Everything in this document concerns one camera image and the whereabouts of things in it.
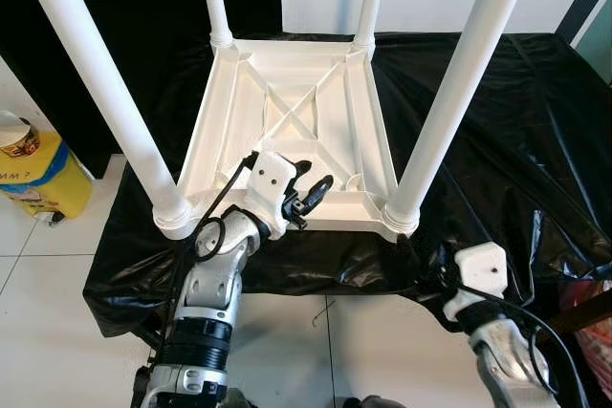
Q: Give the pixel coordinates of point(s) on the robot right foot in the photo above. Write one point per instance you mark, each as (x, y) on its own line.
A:
(384, 402)

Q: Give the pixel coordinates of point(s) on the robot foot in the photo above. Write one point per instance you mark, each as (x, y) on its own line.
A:
(384, 402)
(241, 403)

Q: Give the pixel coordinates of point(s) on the brown wooden table leg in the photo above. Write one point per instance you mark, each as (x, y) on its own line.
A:
(579, 312)

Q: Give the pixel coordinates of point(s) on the black plastic cover sheet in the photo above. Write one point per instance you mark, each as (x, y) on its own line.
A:
(516, 140)

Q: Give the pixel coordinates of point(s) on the pink plastic bag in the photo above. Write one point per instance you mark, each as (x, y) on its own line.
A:
(595, 341)

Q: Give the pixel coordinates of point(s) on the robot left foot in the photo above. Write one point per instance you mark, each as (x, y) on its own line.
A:
(241, 403)

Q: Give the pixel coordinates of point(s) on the yellow carton box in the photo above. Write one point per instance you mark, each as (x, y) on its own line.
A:
(48, 183)

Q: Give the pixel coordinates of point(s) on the printed paper cup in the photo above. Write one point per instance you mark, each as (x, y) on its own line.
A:
(17, 136)

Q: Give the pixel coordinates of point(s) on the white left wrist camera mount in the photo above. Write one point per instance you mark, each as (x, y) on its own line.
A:
(270, 183)

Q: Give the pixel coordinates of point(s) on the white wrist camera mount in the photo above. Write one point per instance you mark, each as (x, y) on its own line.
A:
(478, 269)
(270, 183)

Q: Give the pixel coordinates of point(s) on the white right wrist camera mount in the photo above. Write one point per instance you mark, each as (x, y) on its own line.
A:
(478, 269)

